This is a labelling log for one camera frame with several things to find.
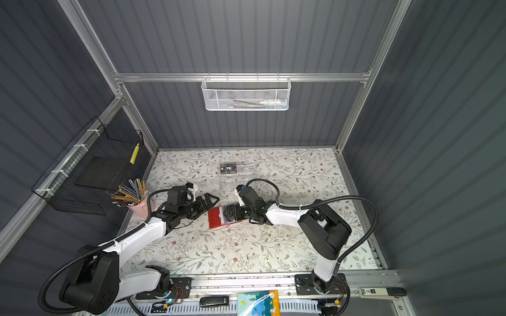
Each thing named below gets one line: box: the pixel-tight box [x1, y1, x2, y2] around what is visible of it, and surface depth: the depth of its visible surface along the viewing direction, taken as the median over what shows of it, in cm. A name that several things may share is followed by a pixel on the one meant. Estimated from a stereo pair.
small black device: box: [199, 296, 230, 307], surface depth 69 cm
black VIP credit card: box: [220, 163, 238, 174], surface depth 101 cm
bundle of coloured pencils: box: [110, 178, 148, 207], surface depth 90 cm
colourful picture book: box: [237, 289, 282, 316], surface depth 71 cm
